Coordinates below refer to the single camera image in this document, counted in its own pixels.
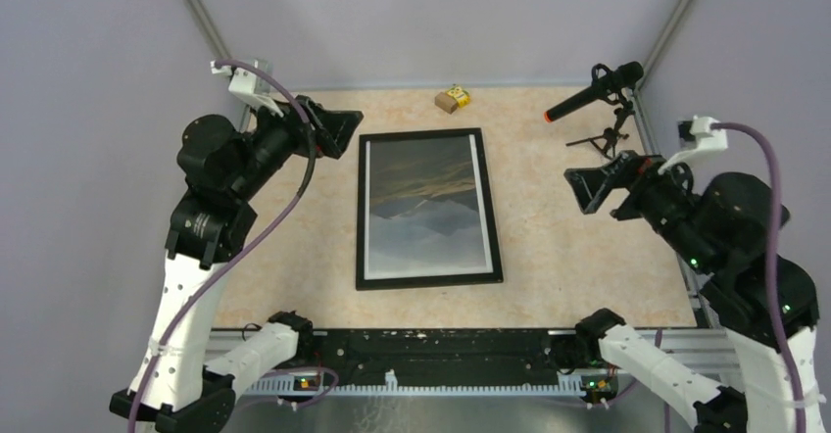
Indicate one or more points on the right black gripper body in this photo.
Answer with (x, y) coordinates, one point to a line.
(659, 199)

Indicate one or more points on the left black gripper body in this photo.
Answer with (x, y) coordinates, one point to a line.
(270, 143)

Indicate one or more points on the landscape photo print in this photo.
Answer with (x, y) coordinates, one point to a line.
(425, 209)

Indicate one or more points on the wooden picture frame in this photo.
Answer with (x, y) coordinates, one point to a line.
(362, 222)

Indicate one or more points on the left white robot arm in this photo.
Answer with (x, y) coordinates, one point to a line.
(177, 389)

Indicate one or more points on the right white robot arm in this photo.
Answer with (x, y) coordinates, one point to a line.
(766, 304)

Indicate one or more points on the black microphone on tripod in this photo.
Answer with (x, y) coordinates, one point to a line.
(606, 85)

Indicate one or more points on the small cardboard yellow box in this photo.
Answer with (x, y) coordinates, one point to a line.
(452, 99)

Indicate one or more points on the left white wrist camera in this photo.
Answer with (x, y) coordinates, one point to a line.
(248, 86)

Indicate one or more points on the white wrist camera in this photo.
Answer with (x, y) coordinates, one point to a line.
(248, 86)
(700, 138)

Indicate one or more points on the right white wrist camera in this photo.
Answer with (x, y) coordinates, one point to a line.
(700, 138)

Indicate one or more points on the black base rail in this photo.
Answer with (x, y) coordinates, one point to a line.
(447, 358)

